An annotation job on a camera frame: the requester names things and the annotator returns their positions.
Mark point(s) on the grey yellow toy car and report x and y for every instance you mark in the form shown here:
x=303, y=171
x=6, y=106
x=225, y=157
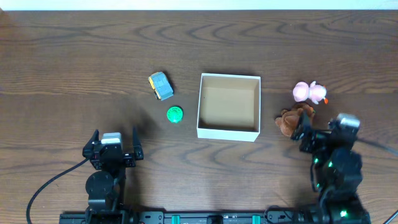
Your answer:
x=161, y=86

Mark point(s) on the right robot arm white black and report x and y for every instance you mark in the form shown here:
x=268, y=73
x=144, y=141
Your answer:
x=335, y=172

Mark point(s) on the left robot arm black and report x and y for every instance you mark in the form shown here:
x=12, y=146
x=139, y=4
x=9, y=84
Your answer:
x=105, y=188

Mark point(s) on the brown plush bear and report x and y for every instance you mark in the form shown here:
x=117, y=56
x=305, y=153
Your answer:
x=289, y=119

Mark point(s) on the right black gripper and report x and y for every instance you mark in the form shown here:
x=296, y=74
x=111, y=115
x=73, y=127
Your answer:
x=310, y=137

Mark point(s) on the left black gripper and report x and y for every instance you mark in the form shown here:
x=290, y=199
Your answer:
x=112, y=157

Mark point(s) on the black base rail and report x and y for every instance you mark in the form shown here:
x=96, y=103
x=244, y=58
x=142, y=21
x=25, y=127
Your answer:
x=269, y=216

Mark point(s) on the white cardboard box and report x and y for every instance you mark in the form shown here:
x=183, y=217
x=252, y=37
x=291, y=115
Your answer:
x=229, y=107

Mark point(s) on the pink white duck toy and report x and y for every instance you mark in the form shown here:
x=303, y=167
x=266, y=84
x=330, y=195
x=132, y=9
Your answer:
x=313, y=92

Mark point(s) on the green round toy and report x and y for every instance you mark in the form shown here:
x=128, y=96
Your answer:
x=175, y=114

